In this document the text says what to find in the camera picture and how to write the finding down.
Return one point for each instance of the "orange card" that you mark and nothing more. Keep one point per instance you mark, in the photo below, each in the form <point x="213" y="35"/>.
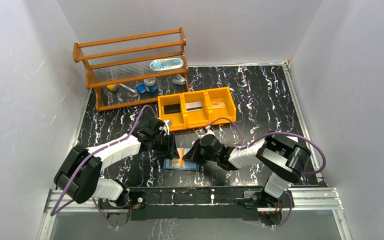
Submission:
<point x="179" y="157"/>

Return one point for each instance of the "grey striped card in bin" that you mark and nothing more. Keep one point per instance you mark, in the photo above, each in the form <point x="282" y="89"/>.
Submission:
<point x="193" y="106"/>

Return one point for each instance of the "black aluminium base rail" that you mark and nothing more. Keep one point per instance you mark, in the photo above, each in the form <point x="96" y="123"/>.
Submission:
<point x="238" y="202"/>

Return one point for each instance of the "small blue box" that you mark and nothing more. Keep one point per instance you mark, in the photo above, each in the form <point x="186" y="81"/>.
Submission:
<point x="141" y="89"/>

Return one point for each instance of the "black card in bin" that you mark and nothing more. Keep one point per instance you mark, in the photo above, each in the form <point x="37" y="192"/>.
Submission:
<point x="172" y="108"/>

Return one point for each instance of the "white blue round tin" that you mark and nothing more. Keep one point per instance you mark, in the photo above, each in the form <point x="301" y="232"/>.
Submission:
<point x="151" y="84"/>

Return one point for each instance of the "white stapler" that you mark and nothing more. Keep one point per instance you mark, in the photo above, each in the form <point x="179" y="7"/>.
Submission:
<point x="179" y="80"/>

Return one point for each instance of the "right yellow plastic bin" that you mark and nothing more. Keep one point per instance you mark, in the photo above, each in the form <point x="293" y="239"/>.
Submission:
<point x="221" y="94"/>

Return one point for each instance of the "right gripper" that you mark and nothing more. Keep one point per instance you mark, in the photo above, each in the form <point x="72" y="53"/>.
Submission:
<point x="194" y="151"/>

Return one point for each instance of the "beige card in bin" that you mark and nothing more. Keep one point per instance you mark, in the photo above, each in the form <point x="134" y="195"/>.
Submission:
<point x="218" y="104"/>

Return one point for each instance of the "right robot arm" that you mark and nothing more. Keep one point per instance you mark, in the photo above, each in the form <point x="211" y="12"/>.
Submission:
<point x="286" y="158"/>

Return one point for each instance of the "white red marker pen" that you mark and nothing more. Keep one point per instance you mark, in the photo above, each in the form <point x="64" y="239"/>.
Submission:
<point x="127" y="88"/>

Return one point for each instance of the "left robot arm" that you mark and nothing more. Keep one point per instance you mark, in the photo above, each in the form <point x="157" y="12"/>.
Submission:
<point x="80" y="173"/>

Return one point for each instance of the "blue white oval package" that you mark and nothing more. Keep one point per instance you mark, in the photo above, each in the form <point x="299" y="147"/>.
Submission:
<point x="165" y="64"/>

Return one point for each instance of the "wooden shelf rack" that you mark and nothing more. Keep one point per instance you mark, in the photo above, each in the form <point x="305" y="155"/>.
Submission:
<point x="126" y="60"/>

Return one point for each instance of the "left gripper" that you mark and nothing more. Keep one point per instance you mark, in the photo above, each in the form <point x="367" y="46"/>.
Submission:
<point x="171" y="146"/>

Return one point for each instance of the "left yellow plastic bin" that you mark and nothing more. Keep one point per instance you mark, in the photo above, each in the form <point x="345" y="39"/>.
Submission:
<point x="177" y="120"/>

